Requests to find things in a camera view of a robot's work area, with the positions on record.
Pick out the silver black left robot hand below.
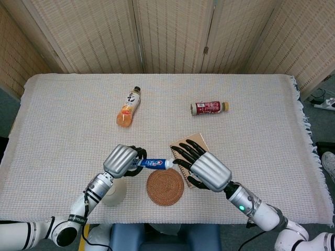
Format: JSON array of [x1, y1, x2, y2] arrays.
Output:
[[103, 143, 148, 179]]

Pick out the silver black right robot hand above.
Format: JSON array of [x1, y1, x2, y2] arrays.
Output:
[[171, 139, 233, 193]]

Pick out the blue white toothpaste tube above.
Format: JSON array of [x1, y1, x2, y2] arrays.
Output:
[[137, 157, 176, 170]]

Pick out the blue robot base seat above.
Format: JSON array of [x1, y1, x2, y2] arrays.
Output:
[[109, 223, 222, 251]]

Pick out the kraft spiral notebook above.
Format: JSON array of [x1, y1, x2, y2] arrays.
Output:
[[169, 132, 211, 189]]

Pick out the beige ceramic bowl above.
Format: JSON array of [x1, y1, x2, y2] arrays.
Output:
[[102, 179, 128, 207]]

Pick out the round woven rattan coaster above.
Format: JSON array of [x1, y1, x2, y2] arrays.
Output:
[[146, 168, 185, 207]]

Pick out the orange juice plastic bottle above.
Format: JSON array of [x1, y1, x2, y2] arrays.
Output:
[[116, 86, 143, 129]]

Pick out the white woven tablecloth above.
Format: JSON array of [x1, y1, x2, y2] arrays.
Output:
[[0, 73, 335, 226]]

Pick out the red Costa coffee bottle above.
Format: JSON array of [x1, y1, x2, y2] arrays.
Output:
[[190, 100, 230, 117]]

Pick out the black box beside sneaker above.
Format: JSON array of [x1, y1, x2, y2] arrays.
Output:
[[315, 142, 335, 155]]

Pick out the white sneaker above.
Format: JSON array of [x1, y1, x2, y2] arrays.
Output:
[[321, 151, 335, 184]]

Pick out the woven rattan folding screen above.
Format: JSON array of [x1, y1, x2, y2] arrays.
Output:
[[0, 0, 335, 100]]

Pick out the white power strip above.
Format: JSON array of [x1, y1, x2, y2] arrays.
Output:
[[313, 97, 335, 111]]

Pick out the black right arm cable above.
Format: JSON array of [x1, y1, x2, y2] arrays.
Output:
[[236, 229, 265, 251]]

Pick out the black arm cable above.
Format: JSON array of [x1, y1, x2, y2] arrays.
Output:
[[81, 190, 111, 248], [236, 229, 265, 251]]

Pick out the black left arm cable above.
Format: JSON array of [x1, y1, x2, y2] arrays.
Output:
[[81, 190, 111, 248]]

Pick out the black power strip cable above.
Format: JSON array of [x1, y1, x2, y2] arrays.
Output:
[[308, 88, 331, 103]]

